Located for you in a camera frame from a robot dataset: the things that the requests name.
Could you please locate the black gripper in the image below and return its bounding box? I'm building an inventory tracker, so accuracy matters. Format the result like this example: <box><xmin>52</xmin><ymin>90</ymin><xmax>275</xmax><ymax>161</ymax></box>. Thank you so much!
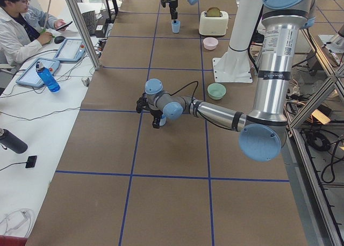
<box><xmin>150</xmin><ymin>109</ymin><xmax>163</xmax><ymax>128</ymax></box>
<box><xmin>168</xmin><ymin>0</ymin><xmax>178</xmax><ymax>24</ymax></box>

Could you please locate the blue cup robot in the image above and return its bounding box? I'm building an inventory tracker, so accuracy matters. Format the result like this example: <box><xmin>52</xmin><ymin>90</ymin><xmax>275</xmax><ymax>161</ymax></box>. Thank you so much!
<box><xmin>171</xmin><ymin>20</ymin><xmax>181</xmax><ymax>34</ymax></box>
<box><xmin>159</xmin><ymin>115</ymin><xmax>167</xmax><ymax>126</ymax></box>

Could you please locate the brown toast slice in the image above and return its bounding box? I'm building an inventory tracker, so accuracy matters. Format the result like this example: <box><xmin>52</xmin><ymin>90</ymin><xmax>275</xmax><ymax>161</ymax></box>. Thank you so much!
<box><xmin>206</xmin><ymin>7</ymin><xmax>221</xmax><ymax>18</ymax></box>

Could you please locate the cream two-slot toaster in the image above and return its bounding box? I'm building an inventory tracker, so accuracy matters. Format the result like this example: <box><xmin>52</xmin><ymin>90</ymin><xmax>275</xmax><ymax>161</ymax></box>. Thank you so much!
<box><xmin>199</xmin><ymin>11</ymin><xmax>229</xmax><ymax>36</ymax></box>

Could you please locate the pink plastic bowl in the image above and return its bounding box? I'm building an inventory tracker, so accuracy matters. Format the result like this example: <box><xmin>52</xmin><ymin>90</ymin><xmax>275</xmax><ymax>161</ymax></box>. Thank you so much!
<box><xmin>203</xmin><ymin>37</ymin><xmax>218</xmax><ymax>50</ymax></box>

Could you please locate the green plastic bowl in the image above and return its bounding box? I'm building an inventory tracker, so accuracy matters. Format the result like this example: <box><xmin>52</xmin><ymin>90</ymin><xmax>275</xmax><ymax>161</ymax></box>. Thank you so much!
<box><xmin>207</xmin><ymin>83</ymin><xmax>226</xmax><ymax>100</ymax></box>

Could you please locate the small metal cup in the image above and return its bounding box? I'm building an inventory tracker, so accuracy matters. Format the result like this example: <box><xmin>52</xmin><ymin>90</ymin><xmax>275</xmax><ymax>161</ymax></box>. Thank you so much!
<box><xmin>81</xmin><ymin>77</ymin><xmax>90</xmax><ymax>87</ymax></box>

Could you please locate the black keyboard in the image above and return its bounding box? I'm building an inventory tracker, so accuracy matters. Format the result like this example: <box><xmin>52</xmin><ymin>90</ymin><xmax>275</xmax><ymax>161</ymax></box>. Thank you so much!
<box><xmin>82</xmin><ymin>10</ymin><xmax>96</xmax><ymax>36</ymax></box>

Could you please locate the far teach pendant tablet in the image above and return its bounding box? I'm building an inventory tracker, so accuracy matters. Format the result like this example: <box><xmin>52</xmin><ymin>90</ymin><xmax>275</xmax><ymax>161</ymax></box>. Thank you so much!
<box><xmin>53</xmin><ymin>39</ymin><xmax>85</xmax><ymax>62</ymax></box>

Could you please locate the teach pendant tablet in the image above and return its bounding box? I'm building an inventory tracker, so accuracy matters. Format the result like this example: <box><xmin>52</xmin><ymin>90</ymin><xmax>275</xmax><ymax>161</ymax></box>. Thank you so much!
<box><xmin>53</xmin><ymin>39</ymin><xmax>85</xmax><ymax>62</ymax></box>
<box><xmin>16</xmin><ymin>57</ymin><xmax>60</xmax><ymax>88</ymax></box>

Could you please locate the smartphone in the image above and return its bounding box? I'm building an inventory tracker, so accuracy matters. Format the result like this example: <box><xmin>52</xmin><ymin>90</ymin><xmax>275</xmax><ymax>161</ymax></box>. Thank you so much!
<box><xmin>55</xmin><ymin>21</ymin><xmax>73</xmax><ymax>31</ymax></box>

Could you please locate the blue water bottle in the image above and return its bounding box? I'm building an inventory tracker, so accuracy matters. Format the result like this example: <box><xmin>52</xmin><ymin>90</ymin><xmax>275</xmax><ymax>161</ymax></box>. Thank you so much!
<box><xmin>35</xmin><ymin>61</ymin><xmax>60</xmax><ymax>93</ymax></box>

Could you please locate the black computer mouse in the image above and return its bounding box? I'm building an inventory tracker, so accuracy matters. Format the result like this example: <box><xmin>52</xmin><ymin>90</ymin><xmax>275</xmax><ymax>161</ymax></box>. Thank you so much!
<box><xmin>54</xmin><ymin>36</ymin><xmax>66</xmax><ymax>44</ymax></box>

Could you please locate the small black square device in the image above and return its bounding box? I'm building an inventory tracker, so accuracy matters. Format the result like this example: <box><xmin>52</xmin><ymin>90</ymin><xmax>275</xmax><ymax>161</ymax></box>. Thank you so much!
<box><xmin>25</xmin><ymin>155</ymin><xmax>37</xmax><ymax>169</ymax></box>

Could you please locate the near teach pendant tablet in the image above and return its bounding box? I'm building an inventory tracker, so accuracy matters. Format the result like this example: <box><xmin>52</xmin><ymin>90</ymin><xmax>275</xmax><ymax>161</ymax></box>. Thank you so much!
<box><xmin>16</xmin><ymin>57</ymin><xmax>60</xmax><ymax>88</ymax></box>

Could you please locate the dark grey thermos bottle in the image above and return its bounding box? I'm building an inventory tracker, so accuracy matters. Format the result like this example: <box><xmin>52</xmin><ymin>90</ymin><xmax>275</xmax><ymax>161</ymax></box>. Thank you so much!
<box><xmin>1</xmin><ymin>128</ymin><xmax>28</xmax><ymax>154</ymax></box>

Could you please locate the person in white coat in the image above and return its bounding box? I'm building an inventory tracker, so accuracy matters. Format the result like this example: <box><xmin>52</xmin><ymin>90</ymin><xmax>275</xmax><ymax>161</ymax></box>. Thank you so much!
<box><xmin>1</xmin><ymin>0</ymin><xmax>66</xmax><ymax>67</ymax></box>

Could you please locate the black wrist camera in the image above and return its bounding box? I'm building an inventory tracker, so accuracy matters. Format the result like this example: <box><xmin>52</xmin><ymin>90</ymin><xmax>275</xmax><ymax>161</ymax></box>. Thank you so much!
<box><xmin>136</xmin><ymin>96</ymin><xmax>147</xmax><ymax>113</ymax></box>

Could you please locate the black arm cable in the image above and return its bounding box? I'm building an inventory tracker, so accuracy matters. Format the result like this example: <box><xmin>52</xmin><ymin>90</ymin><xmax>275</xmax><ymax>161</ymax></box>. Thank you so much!
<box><xmin>169</xmin><ymin>81</ymin><xmax>199</xmax><ymax>98</ymax></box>

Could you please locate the aluminium frame post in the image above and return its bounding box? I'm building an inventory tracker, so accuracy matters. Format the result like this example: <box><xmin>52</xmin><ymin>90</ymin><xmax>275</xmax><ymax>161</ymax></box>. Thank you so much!
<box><xmin>65</xmin><ymin>0</ymin><xmax>101</xmax><ymax>70</ymax></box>

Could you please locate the aluminium side frame rail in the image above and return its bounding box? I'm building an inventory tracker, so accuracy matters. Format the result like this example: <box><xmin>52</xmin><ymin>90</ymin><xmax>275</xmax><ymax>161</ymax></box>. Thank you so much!
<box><xmin>285</xmin><ymin>30</ymin><xmax>343</xmax><ymax>245</ymax></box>

